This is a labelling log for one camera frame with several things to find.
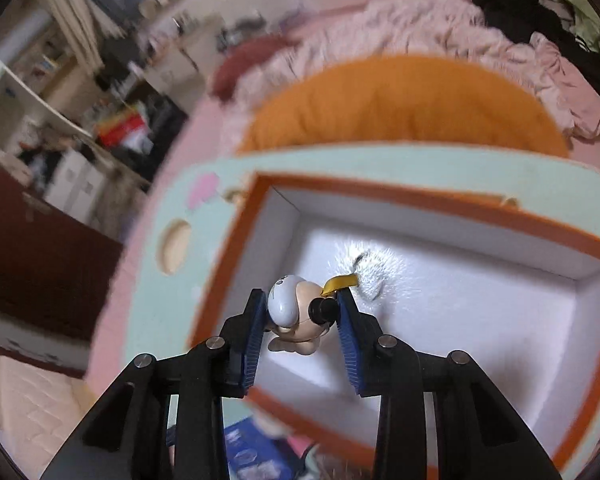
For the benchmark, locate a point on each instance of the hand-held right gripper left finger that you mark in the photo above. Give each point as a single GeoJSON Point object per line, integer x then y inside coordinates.
{"type": "Point", "coordinates": [255, 340]}

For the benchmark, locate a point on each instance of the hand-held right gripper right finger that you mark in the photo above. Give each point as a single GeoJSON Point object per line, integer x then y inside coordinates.
{"type": "Point", "coordinates": [347, 350]}

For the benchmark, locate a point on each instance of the small figurine toy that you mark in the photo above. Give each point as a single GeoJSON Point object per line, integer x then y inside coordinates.
{"type": "Point", "coordinates": [292, 310]}

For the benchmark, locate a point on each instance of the orange cardboard box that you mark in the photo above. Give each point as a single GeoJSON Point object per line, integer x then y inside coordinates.
{"type": "Point", "coordinates": [455, 310]}

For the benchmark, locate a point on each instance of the mint cartoon print desktop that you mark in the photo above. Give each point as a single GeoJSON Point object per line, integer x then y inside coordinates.
{"type": "Point", "coordinates": [330, 160]}

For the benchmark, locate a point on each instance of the white fluffy fur piece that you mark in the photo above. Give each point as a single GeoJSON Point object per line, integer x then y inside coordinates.
{"type": "Point", "coordinates": [375, 265]}

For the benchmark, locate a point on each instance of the blue packet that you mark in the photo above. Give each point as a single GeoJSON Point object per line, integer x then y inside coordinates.
{"type": "Point", "coordinates": [252, 447]}

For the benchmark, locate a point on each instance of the white drawer cabinet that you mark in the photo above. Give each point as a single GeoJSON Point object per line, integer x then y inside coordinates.
{"type": "Point", "coordinates": [80, 180]}

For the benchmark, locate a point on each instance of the dark brown furniture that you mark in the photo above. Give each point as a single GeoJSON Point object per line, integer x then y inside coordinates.
{"type": "Point", "coordinates": [30, 260]}

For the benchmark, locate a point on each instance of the red box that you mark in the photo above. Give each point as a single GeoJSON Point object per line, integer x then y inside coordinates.
{"type": "Point", "coordinates": [122, 130]}

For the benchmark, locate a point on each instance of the orange pillow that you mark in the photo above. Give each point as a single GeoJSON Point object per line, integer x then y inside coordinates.
{"type": "Point", "coordinates": [405, 105]}

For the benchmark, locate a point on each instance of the dark red pillow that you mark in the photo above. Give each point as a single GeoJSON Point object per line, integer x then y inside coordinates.
{"type": "Point", "coordinates": [245, 60]}

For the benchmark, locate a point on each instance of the pink floral blanket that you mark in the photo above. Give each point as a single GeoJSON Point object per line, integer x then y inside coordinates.
{"type": "Point", "coordinates": [405, 30]}

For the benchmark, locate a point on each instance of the pile of black clothes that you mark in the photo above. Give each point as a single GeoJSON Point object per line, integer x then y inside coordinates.
{"type": "Point", "coordinates": [535, 15]}

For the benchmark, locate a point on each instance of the cream curtain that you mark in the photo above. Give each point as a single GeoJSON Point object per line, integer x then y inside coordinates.
{"type": "Point", "coordinates": [65, 5]}

